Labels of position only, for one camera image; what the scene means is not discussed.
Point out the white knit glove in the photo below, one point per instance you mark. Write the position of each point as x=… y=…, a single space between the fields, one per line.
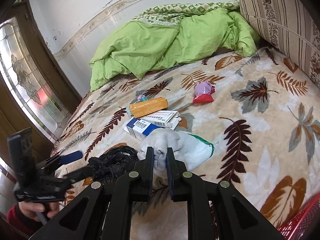
x=185 y=147

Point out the black plastic bag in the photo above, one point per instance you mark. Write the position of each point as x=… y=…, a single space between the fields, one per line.
x=112 y=162

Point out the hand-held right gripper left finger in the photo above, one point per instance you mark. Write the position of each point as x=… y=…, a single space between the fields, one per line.
x=151 y=166

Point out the small pink green wrapper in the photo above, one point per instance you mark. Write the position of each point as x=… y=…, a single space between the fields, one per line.
x=141 y=98

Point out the blue and white box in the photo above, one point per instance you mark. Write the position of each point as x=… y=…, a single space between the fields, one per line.
x=140 y=130

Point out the striped floral pillow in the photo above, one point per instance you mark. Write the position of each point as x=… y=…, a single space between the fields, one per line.
x=282 y=17

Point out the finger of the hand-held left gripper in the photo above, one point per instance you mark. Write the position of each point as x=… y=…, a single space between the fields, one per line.
x=72 y=156
x=80 y=172

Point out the leaf print blanket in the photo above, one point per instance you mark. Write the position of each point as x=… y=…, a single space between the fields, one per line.
x=250 y=155

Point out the green quilt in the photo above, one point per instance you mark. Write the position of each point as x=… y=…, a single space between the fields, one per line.
x=150 y=45

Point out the orange medicine box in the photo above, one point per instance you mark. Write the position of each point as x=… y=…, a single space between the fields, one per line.
x=150 y=106

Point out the red mesh basket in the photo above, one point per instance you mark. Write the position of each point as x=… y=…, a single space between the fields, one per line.
x=302 y=225

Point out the wooden door with glass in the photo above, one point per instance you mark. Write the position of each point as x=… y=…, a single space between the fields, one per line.
x=25 y=80

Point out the person's left hand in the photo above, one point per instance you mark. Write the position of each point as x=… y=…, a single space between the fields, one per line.
x=30 y=210

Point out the pink and red wrapper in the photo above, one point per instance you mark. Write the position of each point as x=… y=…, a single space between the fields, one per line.
x=203 y=97

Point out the white box with blue stripes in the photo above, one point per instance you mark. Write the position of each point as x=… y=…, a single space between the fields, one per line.
x=165 y=118

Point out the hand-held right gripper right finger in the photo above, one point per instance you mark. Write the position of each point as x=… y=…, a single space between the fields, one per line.
x=170 y=170

